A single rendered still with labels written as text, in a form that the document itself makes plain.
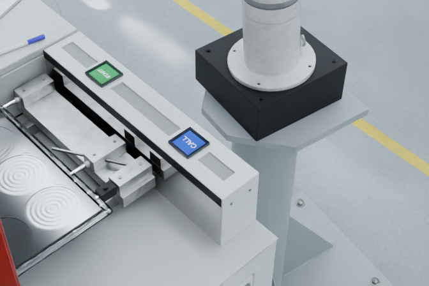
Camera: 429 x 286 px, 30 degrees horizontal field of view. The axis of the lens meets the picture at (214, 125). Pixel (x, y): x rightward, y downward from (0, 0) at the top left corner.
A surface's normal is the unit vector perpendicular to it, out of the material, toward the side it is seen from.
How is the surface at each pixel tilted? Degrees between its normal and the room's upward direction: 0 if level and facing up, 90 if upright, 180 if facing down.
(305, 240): 90
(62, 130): 0
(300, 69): 3
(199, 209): 90
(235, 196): 90
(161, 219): 0
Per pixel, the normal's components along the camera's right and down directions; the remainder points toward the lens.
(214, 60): -0.05, -0.70
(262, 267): 0.68, 0.53
